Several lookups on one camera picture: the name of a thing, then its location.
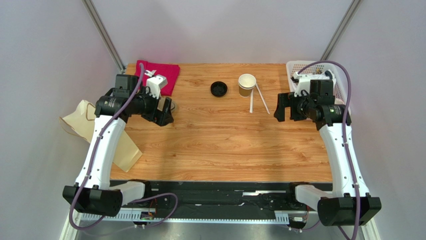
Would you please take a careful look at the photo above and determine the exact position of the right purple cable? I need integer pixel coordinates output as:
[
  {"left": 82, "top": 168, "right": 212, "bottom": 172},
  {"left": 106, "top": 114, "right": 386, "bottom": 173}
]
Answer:
[{"left": 297, "top": 60, "right": 362, "bottom": 240}]

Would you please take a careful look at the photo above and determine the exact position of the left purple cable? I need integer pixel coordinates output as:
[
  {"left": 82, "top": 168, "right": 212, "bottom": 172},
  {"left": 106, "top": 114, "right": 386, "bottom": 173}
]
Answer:
[{"left": 68, "top": 62, "right": 179, "bottom": 231}]

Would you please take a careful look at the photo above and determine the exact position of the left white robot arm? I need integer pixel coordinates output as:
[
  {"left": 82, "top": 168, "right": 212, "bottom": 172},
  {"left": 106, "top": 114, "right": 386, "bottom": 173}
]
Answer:
[{"left": 62, "top": 93, "right": 174, "bottom": 217}]

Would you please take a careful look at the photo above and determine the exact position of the purple cable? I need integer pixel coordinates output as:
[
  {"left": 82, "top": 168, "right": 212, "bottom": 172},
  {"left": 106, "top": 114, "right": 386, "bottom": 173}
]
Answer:
[
  {"left": 297, "top": 60, "right": 362, "bottom": 240},
  {"left": 68, "top": 62, "right": 179, "bottom": 231}
]

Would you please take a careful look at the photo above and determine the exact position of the white plastic basket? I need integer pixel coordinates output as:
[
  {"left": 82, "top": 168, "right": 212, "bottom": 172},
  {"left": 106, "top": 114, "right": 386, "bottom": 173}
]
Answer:
[{"left": 286, "top": 60, "right": 347, "bottom": 104}]

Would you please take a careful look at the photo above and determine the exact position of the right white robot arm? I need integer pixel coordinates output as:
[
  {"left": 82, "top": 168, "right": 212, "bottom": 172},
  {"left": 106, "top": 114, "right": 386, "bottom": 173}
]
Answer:
[{"left": 273, "top": 92, "right": 382, "bottom": 227}]

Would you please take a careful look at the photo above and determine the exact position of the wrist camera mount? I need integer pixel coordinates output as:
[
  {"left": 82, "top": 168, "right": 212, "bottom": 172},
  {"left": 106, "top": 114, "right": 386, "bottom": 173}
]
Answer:
[
  {"left": 291, "top": 73, "right": 336, "bottom": 98},
  {"left": 146, "top": 74, "right": 168, "bottom": 99}
]

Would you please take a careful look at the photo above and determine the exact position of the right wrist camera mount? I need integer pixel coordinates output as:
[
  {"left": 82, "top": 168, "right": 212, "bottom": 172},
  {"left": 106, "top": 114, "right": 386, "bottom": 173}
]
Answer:
[{"left": 291, "top": 73, "right": 336, "bottom": 98}]

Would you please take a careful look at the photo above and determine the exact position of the brown paper cup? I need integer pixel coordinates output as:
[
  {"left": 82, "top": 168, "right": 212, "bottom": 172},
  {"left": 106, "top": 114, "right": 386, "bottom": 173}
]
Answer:
[{"left": 238, "top": 73, "right": 257, "bottom": 98}]

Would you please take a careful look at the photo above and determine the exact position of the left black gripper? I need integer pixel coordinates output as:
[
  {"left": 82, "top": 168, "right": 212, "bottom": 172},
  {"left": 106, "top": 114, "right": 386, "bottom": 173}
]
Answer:
[{"left": 130, "top": 86, "right": 174, "bottom": 126}]

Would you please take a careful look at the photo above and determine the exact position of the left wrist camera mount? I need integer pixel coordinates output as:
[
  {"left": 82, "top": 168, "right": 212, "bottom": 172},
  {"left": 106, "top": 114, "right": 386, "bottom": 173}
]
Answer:
[{"left": 146, "top": 74, "right": 168, "bottom": 99}]

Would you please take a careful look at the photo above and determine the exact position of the folded red cloth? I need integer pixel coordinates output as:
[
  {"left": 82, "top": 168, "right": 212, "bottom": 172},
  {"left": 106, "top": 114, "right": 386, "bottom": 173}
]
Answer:
[{"left": 134, "top": 60, "right": 181, "bottom": 97}]

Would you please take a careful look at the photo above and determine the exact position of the white crumpled garment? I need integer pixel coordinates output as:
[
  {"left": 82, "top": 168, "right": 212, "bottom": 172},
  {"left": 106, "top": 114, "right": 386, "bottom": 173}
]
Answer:
[{"left": 311, "top": 69, "right": 336, "bottom": 83}]

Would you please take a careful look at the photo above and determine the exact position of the brown paper bag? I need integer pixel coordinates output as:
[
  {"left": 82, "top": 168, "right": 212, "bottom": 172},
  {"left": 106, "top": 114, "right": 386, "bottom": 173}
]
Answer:
[{"left": 59, "top": 100, "right": 143, "bottom": 173}]

